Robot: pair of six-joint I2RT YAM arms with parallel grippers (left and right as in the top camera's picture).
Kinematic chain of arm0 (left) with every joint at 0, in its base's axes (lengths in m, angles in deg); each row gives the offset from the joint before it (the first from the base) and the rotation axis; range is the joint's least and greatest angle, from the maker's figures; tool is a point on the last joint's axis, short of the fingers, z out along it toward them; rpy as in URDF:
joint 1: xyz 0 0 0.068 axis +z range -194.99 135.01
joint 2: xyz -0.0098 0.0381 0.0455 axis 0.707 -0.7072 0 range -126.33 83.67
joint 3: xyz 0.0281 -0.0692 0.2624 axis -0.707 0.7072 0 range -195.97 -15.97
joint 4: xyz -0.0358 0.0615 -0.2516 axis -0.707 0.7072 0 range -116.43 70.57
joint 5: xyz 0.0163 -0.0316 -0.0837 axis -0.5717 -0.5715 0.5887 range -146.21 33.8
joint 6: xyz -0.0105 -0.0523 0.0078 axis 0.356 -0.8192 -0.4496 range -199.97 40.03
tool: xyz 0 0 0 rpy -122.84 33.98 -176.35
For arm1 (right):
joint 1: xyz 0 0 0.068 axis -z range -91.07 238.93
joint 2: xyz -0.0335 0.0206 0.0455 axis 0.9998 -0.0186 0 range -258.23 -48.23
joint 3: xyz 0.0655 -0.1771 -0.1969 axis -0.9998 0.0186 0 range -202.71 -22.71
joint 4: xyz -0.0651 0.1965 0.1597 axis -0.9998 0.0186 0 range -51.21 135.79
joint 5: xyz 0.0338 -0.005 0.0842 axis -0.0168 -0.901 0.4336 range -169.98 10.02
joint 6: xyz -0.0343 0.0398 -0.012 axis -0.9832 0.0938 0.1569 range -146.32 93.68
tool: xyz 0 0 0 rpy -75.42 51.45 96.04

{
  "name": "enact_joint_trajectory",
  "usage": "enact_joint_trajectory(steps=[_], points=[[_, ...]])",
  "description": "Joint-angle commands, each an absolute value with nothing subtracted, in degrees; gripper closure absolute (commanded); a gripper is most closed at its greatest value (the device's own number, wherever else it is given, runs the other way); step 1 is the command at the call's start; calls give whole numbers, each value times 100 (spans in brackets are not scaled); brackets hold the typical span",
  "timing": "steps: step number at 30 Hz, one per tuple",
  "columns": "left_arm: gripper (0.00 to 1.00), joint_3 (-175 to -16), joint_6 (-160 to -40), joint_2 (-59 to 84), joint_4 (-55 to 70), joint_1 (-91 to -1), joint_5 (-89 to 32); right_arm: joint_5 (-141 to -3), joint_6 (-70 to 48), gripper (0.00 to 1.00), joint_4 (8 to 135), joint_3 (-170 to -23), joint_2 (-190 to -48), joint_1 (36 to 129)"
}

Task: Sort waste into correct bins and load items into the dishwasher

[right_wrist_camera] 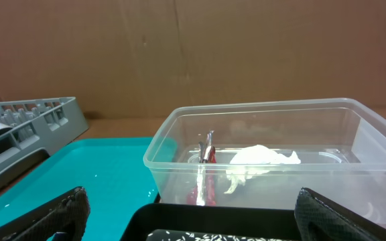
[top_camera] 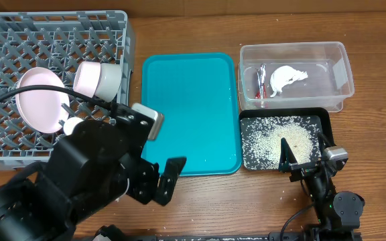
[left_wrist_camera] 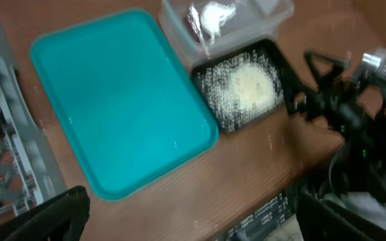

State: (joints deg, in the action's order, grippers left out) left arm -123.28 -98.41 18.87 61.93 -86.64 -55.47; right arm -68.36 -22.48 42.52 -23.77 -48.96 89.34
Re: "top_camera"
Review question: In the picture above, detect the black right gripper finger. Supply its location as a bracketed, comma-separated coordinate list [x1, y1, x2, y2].
[317, 132, 332, 149]
[278, 138, 299, 173]

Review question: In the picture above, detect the red snack wrapper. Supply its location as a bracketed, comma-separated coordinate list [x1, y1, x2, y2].
[255, 64, 266, 99]

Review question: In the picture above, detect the white napkin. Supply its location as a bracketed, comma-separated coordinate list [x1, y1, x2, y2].
[270, 66, 308, 98]

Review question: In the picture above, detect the white paper cup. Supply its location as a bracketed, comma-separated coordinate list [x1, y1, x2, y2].
[63, 117, 83, 136]

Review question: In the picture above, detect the small pink bowl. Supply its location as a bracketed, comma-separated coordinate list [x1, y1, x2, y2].
[73, 62, 101, 98]

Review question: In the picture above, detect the white round plate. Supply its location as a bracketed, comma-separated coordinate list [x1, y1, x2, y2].
[15, 67, 70, 133]

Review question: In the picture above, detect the grey bowl of rice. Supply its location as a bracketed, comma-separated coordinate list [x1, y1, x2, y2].
[94, 63, 122, 102]

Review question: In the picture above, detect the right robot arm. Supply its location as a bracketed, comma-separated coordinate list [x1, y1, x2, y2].
[280, 133, 365, 240]

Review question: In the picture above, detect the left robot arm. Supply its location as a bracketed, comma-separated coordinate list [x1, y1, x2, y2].
[0, 120, 186, 240]

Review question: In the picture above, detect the grey dishwasher rack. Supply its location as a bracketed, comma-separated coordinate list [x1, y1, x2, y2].
[0, 10, 135, 171]

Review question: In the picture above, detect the spilled white rice pile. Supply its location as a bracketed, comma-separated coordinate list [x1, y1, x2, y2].
[240, 116, 322, 171]

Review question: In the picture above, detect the black tray bin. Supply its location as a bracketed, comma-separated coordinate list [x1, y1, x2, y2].
[239, 106, 334, 171]

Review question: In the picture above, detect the teal plastic tray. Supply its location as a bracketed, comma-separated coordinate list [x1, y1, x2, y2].
[141, 53, 242, 176]

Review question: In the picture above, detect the clear plastic bin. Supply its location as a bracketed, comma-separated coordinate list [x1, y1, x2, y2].
[238, 42, 355, 112]

